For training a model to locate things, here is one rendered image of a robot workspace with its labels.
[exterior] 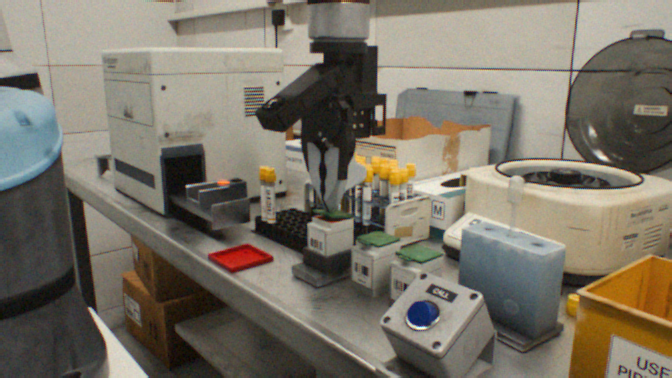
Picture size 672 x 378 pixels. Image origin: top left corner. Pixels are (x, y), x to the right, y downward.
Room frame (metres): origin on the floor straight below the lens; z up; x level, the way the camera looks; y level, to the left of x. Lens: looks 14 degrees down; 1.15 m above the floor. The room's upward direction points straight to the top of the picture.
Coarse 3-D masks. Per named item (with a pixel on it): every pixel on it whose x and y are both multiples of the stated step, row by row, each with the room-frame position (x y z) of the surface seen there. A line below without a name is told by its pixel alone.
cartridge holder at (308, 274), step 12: (312, 252) 0.63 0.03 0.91; (348, 252) 0.63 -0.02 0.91; (300, 264) 0.64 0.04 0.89; (312, 264) 0.63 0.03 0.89; (324, 264) 0.61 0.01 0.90; (336, 264) 0.62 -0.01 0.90; (348, 264) 0.63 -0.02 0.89; (300, 276) 0.62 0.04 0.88; (312, 276) 0.60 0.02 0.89; (324, 276) 0.60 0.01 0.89; (336, 276) 0.61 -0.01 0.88
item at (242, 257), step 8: (232, 248) 0.71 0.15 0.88; (240, 248) 0.72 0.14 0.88; (248, 248) 0.73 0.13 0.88; (256, 248) 0.71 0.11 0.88; (208, 256) 0.69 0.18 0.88; (216, 256) 0.69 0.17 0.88; (224, 256) 0.69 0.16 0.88; (232, 256) 0.69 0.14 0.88; (240, 256) 0.69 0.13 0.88; (248, 256) 0.69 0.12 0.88; (256, 256) 0.69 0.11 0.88; (264, 256) 0.69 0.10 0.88; (272, 256) 0.68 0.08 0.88; (224, 264) 0.65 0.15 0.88; (232, 264) 0.66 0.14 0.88; (240, 264) 0.65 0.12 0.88; (248, 264) 0.66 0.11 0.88; (256, 264) 0.66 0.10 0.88; (232, 272) 0.64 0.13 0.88
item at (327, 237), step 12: (324, 216) 0.65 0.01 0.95; (312, 228) 0.63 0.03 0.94; (324, 228) 0.62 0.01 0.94; (336, 228) 0.62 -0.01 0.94; (348, 228) 0.64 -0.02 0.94; (312, 240) 0.63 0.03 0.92; (324, 240) 0.61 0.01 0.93; (336, 240) 0.62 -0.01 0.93; (348, 240) 0.64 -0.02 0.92; (324, 252) 0.61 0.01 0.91; (336, 252) 0.62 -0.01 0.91
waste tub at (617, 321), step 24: (648, 264) 0.44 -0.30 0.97; (600, 288) 0.39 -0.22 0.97; (624, 288) 0.42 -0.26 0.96; (648, 288) 0.45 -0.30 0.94; (600, 312) 0.36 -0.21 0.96; (624, 312) 0.35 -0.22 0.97; (648, 312) 0.44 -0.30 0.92; (576, 336) 0.37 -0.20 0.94; (600, 336) 0.36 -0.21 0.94; (624, 336) 0.34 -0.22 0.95; (648, 336) 0.33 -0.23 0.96; (576, 360) 0.37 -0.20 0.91; (600, 360) 0.36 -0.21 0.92; (624, 360) 0.34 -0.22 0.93; (648, 360) 0.33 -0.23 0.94
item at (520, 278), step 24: (480, 240) 0.51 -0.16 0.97; (504, 240) 0.49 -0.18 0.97; (528, 240) 0.49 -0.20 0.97; (480, 264) 0.51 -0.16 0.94; (504, 264) 0.49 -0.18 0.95; (528, 264) 0.46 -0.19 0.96; (552, 264) 0.46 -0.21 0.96; (480, 288) 0.51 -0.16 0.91; (504, 288) 0.48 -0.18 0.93; (528, 288) 0.46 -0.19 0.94; (552, 288) 0.47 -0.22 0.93; (504, 312) 0.48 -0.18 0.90; (528, 312) 0.46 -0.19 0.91; (552, 312) 0.47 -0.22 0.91; (504, 336) 0.46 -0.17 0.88; (528, 336) 0.46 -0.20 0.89; (552, 336) 0.47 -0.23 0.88
